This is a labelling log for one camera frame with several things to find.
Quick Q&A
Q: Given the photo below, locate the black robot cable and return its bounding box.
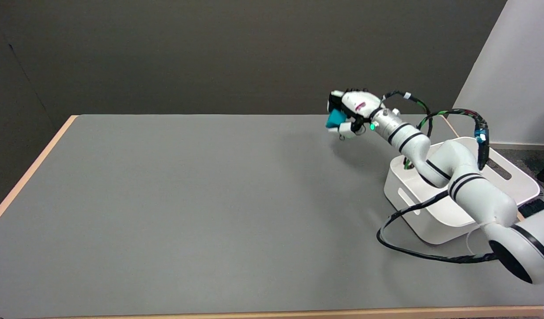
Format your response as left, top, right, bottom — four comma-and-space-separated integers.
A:
377, 190, 498, 264

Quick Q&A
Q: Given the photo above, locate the white plastic bin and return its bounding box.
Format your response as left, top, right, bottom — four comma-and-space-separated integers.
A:
384, 136, 541, 245

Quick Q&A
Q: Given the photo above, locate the blue wooden cube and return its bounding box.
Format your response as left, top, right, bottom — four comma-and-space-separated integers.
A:
326, 109, 346, 129

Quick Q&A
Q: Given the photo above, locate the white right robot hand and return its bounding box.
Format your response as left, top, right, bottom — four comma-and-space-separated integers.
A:
327, 88, 385, 139

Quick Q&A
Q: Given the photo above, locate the black cable with green tape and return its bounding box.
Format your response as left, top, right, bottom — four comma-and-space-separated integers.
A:
380, 90, 490, 171

